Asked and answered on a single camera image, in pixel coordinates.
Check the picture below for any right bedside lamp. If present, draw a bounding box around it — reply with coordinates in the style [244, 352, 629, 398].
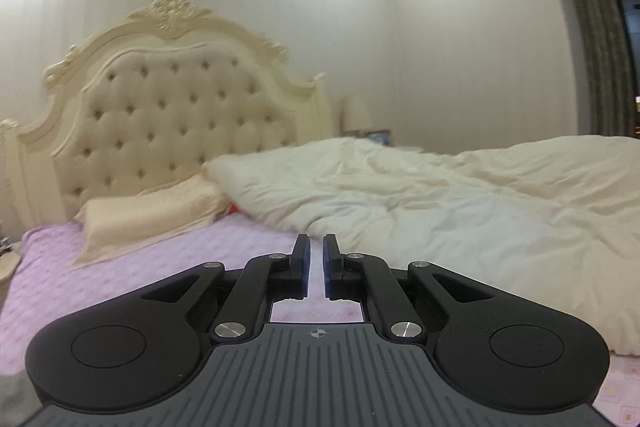
[341, 95, 373, 135]

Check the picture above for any cream satin pillow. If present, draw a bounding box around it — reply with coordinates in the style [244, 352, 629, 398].
[74, 174, 230, 267]

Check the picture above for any cream tufted headboard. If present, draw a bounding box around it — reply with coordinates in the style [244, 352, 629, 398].
[1, 0, 334, 229]

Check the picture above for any white rumpled duvet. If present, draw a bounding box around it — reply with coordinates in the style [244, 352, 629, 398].
[206, 135, 639, 355]

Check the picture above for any purple patterned bed sheet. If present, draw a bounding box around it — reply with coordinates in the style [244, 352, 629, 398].
[1, 213, 639, 426]

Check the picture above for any grey striped curtain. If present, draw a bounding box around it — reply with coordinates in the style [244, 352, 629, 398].
[574, 0, 637, 138]

